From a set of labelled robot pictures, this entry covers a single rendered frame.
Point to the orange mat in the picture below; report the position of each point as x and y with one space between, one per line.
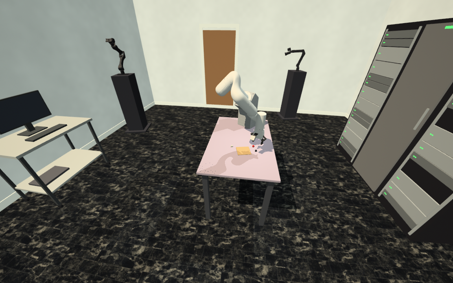
243 150

